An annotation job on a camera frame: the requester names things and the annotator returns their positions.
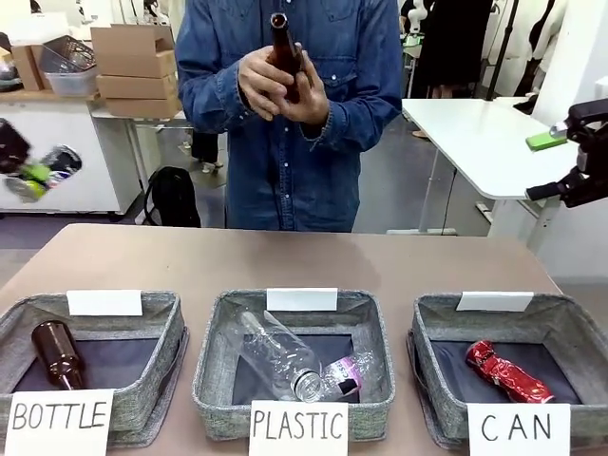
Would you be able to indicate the crushed purple-label plastic bottle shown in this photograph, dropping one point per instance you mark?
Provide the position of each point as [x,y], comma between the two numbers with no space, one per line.
[347,373]

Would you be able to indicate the white BOTTLE paper sign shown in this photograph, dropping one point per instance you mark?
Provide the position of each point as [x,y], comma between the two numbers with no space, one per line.
[62,418]

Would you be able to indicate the person in denim shirt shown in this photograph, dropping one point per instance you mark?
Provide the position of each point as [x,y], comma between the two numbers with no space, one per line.
[294,180]

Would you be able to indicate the white PLASTIC paper sign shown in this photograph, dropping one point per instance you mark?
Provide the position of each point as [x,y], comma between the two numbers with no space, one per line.
[297,427]

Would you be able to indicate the flat cardboard box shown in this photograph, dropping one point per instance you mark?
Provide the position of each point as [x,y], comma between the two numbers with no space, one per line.
[142,105]
[135,85]

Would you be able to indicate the black backpack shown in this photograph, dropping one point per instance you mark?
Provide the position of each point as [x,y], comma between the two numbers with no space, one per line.
[173,199]

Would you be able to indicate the white foam box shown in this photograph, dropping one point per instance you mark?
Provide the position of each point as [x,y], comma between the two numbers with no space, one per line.
[33,28]

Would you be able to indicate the crushed red can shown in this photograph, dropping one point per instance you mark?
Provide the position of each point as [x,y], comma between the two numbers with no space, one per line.
[508,373]

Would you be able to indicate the grey fabric basket can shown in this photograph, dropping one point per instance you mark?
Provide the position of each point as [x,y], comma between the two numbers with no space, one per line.
[589,361]

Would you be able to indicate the person's right denim forearm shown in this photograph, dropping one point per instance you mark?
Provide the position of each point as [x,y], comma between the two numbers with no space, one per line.
[209,95]

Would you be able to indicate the blank white card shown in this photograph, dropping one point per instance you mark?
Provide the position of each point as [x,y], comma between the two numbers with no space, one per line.
[104,302]
[301,298]
[494,301]

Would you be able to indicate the bystander in black clothes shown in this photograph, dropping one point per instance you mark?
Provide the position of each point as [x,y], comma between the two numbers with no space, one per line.
[451,47]

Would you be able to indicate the small upright cardboard box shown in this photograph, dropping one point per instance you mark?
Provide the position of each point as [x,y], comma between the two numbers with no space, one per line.
[26,66]

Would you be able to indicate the clear plastic bin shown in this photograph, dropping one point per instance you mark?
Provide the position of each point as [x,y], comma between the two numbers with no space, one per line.
[71,83]

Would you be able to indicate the grey fabric basket plastic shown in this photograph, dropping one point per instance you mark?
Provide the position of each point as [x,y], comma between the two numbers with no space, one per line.
[214,361]

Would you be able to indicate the person's left hand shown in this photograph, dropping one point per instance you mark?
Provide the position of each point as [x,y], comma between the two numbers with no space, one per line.
[309,100]

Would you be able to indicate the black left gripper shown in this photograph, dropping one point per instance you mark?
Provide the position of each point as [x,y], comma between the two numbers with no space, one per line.
[12,147]

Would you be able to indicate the person's left denim forearm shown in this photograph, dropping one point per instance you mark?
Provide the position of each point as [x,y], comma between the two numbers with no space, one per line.
[366,119]

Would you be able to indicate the dark printed can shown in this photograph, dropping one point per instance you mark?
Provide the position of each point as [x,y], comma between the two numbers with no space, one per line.
[64,166]

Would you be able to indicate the black mesh basket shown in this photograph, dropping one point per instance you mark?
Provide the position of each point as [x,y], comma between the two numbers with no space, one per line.
[66,54]

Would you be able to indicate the large clear plastic bottle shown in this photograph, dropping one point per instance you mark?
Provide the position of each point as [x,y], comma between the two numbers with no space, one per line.
[280,354]

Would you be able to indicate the person's right hand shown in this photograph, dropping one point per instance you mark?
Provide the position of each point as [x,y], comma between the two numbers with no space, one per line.
[259,85]

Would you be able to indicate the white CAN paper sign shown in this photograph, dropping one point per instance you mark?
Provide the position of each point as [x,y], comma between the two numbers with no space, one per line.
[518,427]

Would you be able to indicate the open cardboard box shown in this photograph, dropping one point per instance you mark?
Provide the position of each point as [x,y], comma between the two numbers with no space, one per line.
[133,47]

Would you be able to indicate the brown glass bottle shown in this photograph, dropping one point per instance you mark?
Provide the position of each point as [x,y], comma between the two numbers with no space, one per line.
[59,356]
[287,52]

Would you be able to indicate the white work table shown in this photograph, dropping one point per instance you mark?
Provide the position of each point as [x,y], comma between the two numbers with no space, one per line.
[475,142]

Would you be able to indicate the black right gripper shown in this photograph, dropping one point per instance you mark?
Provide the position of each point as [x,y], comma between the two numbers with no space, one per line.
[591,152]

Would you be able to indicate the grey fabric basket bottle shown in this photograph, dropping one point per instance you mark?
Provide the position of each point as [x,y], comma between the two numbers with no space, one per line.
[157,380]

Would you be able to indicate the black tripod pole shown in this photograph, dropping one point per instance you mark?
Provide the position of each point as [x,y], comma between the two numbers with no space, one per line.
[503,47]

